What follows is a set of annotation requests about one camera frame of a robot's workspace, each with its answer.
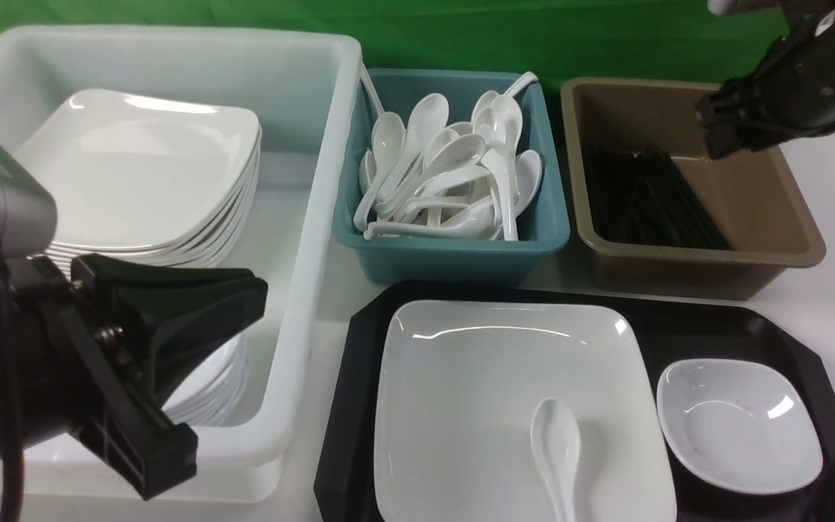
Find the brown plastic bin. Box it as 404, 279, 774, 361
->
560, 78, 826, 300

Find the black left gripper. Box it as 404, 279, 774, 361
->
0, 254, 269, 501

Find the teal plastic bin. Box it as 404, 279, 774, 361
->
333, 68, 570, 286

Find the white square rice plate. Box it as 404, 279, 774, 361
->
373, 300, 677, 521

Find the white soup spoon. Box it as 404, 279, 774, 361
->
530, 397, 582, 521

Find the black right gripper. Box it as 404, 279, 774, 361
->
696, 1, 835, 160

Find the stack of white square plates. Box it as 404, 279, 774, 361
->
14, 88, 262, 271

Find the black plastic serving tray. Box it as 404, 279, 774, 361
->
312, 281, 835, 521

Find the large white plastic tub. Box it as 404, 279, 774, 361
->
0, 25, 362, 503

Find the pile of white soup spoons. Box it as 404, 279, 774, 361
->
352, 68, 544, 241

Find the small white sauce bowl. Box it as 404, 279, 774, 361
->
656, 359, 824, 496

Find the stack of white small bowls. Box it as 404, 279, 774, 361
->
162, 334, 251, 427

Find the green backdrop cloth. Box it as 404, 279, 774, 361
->
0, 1, 786, 86

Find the pile of black chopsticks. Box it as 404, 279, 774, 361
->
582, 146, 732, 251

